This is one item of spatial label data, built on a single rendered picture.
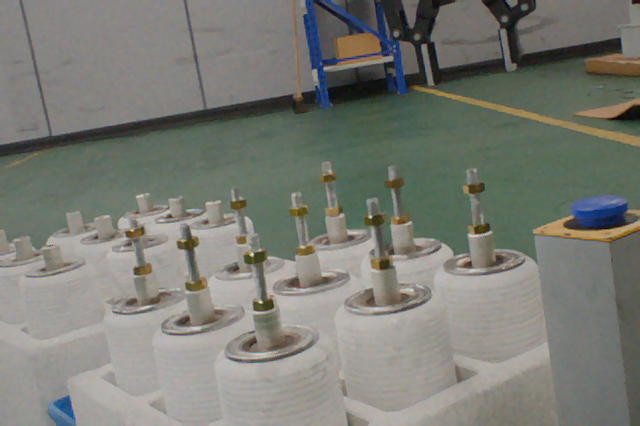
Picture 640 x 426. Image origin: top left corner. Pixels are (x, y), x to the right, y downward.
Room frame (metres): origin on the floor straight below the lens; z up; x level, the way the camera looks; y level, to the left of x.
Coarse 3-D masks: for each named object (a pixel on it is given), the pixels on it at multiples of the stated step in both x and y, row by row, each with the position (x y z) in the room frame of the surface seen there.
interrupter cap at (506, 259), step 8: (456, 256) 0.85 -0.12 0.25; (464, 256) 0.85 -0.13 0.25; (496, 256) 0.83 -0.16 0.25; (504, 256) 0.83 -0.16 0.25; (512, 256) 0.82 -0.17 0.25; (520, 256) 0.81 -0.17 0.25; (448, 264) 0.83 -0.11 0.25; (456, 264) 0.82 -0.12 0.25; (464, 264) 0.83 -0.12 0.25; (496, 264) 0.81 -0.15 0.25; (504, 264) 0.80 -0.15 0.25; (512, 264) 0.79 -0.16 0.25; (520, 264) 0.80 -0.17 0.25; (448, 272) 0.81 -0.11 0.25; (456, 272) 0.80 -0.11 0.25; (464, 272) 0.79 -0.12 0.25; (472, 272) 0.79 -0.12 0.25; (480, 272) 0.78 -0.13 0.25; (488, 272) 0.78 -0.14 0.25; (496, 272) 0.78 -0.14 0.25
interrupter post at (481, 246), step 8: (488, 232) 0.81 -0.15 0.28; (472, 240) 0.81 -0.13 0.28; (480, 240) 0.81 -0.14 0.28; (488, 240) 0.81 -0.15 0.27; (472, 248) 0.82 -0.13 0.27; (480, 248) 0.81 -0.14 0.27; (488, 248) 0.81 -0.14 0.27; (472, 256) 0.82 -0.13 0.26; (480, 256) 0.81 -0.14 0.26; (488, 256) 0.81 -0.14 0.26; (472, 264) 0.82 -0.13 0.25; (480, 264) 0.81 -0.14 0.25; (488, 264) 0.81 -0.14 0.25
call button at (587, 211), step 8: (584, 200) 0.66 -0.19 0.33; (592, 200) 0.66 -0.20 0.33; (600, 200) 0.65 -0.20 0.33; (608, 200) 0.65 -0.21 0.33; (616, 200) 0.64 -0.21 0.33; (624, 200) 0.64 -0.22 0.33; (576, 208) 0.65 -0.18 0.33; (584, 208) 0.64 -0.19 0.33; (592, 208) 0.64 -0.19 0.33; (600, 208) 0.63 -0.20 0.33; (608, 208) 0.63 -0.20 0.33; (616, 208) 0.63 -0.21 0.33; (624, 208) 0.64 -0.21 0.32; (576, 216) 0.65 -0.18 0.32; (584, 216) 0.64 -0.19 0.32; (592, 216) 0.64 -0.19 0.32; (600, 216) 0.63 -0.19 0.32; (608, 216) 0.63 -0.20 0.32; (616, 216) 0.64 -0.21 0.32; (584, 224) 0.65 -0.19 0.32; (592, 224) 0.64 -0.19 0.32; (600, 224) 0.64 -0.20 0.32; (608, 224) 0.64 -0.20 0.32
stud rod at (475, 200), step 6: (468, 174) 0.82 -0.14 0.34; (474, 174) 0.82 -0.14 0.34; (468, 180) 0.82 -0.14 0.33; (474, 180) 0.82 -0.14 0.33; (474, 198) 0.82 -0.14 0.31; (480, 198) 0.82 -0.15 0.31; (474, 204) 0.82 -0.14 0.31; (480, 204) 0.82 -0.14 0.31; (474, 210) 0.82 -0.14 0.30; (480, 210) 0.82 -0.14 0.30; (474, 216) 0.82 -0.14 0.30; (480, 216) 0.82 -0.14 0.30; (474, 222) 0.82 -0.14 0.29; (480, 222) 0.82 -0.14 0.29
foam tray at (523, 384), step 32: (544, 352) 0.76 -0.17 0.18; (96, 384) 0.88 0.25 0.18; (480, 384) 0.71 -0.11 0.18; (512, 384) 0.72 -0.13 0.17; (544, 384) 0.74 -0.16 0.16; (96, 416) 0.85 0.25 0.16; (128, 416) 0.79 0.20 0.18; (160, 416) 0.76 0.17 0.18; (352, 416) 0.70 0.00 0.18; (384, 416) 0.68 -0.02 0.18; (416, 416) 0.67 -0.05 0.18; (448, 416) 0.68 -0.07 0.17; (480, 416) 0.70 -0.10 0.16; (512, 416) 0.72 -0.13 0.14; (544, 416) 0.74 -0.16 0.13
